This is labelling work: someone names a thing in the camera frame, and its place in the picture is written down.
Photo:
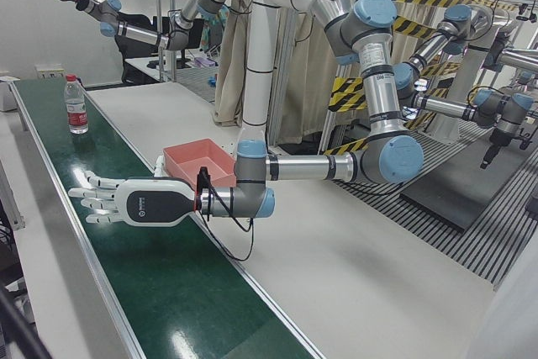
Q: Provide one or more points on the white and black hand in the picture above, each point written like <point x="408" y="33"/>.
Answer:
<point x="151" y="207"/>

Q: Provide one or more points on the clear water bottle red label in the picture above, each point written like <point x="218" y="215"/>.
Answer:
<point x="77" y="115"/>

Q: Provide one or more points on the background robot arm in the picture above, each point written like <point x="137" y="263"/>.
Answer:
<point x="517" y="56"/>
<point x="445" y="107"/>
<point x="428" y="52"/>

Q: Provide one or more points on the UR5e robot arm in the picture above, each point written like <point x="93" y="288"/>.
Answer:
<point x="380" y="94"/>
<point x="138" y="33"/>

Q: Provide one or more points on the pink plastic basket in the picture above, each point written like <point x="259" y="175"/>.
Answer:
<point x="197" y="157"/>

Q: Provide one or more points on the green conveyor belt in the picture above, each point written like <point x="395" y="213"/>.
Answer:
<point x="168" y="291"/>

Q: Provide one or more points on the black office chair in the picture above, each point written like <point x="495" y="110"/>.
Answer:
<point x="134" y="56"/>

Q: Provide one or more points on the perforated metal board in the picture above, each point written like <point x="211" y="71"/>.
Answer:
<point x="197" y="83"/>

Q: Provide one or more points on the blue toy block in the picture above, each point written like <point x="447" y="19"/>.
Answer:
<point x="212" y="80"/>

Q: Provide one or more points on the aluminium profile leg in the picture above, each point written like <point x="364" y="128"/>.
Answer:
<point x="10" y="199"/>

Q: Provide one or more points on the black computer monitor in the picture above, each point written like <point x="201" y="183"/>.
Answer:
<point x="194" y="37"/>

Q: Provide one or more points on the purple box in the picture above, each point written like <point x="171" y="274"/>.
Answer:
<point x="205" y="62"/>

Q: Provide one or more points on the beige folded cloth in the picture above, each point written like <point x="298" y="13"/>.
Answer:
<point x="229" y="73"/>

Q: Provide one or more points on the colourful patterned cloth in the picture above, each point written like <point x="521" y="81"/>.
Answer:
<point x="212" y="27"/>

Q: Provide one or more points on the black tripod leg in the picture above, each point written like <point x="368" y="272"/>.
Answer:
<point x="21" y="329"/>

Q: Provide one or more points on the beige curtain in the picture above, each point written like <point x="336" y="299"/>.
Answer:
<point x="309" y="81"/>

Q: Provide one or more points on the black base platform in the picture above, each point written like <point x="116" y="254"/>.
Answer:
<point x="462" y="191"/>

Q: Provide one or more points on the black white striped mat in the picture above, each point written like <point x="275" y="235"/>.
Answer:
<point x="496" y="249"/>

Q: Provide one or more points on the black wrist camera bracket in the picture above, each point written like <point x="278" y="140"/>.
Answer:
<point x="203" y="177"/>

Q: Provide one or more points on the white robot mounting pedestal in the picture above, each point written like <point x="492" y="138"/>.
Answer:
<point x="257" y="60"/>

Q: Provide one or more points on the white background robot pedestal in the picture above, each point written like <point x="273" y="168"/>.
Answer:
<point x="458" y="94"/>

